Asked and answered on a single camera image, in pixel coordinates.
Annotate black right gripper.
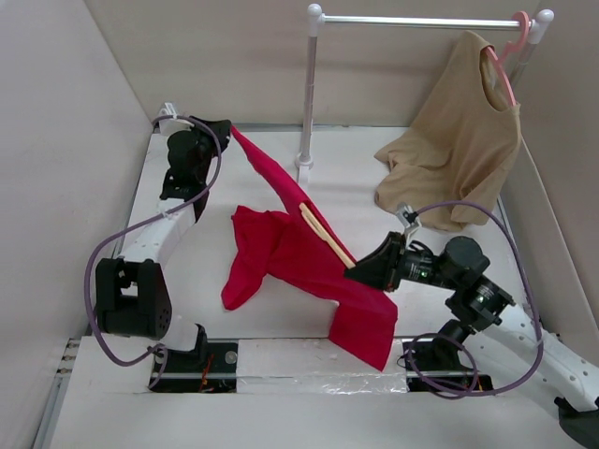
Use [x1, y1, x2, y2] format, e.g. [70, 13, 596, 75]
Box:
[343, 231, 460, 293]

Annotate beige plastic hanger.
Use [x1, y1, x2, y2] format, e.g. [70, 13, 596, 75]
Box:
[299, 203, 355, 268]

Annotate red t shirt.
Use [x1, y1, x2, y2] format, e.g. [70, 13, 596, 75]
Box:
[221, 128, 398, 370]

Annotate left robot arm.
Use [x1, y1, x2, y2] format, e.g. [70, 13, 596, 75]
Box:
[84, 116, 398, 371]

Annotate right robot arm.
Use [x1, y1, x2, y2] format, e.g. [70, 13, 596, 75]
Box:
[387, 232, 598, 448]

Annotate beige t shirt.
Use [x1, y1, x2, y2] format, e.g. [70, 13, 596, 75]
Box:
[374, 31, 521, 232]

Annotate pink plastic hanger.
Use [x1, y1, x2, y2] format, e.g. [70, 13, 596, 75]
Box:
[484, 11, 533, 109]

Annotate white clothes rack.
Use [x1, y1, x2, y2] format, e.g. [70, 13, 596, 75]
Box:
[295, 1, 555, 188]

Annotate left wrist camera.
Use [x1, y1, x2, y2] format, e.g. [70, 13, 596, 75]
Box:
[157, 102, 192, 137]

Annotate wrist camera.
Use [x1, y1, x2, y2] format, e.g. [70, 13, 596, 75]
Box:
[395, 202, 421, 241]
[157, 102, 192, 137]

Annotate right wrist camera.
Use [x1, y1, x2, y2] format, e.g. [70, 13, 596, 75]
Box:
[395, 202, 421, 241]

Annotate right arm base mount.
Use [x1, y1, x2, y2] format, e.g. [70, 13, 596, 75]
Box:
[397, 320, 493, 398]

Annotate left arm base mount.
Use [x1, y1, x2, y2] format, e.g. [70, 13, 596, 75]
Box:
[150, 340, 239, 394]

